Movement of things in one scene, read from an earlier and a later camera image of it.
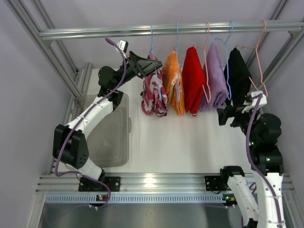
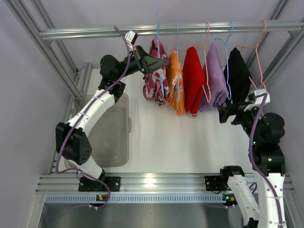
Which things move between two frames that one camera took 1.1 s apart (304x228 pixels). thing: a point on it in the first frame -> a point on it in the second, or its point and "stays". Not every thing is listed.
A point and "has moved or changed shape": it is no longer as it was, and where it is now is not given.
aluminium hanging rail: (181, 30) stays
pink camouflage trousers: (154, 94) has moved or changed shape
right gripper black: (228, 116) stays
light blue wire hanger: (155, 69) -> (158, 23)
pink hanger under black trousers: (255, 49) stays
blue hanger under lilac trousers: (228, 91) stays
